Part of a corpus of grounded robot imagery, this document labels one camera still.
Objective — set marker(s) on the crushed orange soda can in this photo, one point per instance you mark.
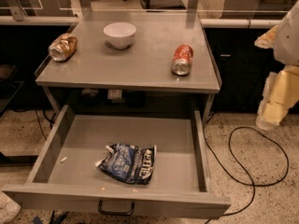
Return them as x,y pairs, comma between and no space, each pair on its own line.
182,60

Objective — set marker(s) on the white wall outlet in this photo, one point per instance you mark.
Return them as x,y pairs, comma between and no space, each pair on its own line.
114,94

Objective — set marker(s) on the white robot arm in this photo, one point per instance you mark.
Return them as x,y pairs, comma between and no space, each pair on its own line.
286,47

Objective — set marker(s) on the blue chip bag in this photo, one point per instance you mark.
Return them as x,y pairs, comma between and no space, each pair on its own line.
128,164

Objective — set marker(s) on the crushed gold soda can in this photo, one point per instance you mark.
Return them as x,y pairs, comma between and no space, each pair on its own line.
63,47

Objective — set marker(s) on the grey open drawer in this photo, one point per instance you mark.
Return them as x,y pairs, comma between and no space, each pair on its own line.
179,186

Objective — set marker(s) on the black drawer handle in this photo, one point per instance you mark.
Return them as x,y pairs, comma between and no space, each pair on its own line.
115,208

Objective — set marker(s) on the white ceramic bowl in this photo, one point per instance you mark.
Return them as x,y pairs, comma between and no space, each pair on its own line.
120,34

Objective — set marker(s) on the grey metal counter table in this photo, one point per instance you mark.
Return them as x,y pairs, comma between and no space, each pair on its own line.
146,65

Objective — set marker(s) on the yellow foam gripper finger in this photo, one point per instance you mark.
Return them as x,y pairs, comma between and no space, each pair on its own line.
280,93
267,40

